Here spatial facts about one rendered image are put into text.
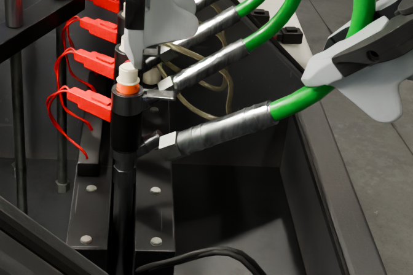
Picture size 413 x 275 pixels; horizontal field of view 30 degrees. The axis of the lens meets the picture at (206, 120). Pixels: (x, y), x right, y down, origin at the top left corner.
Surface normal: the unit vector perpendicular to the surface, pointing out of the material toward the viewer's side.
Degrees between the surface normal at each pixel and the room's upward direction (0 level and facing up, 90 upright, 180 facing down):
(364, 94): 101
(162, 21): 93
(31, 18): 0
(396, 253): 0
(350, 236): 0
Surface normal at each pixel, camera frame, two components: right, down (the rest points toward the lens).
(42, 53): 0.07, 0.52
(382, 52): -0.51, 0.57
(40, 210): 0.09, -0.85
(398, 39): -0.36, 0.47
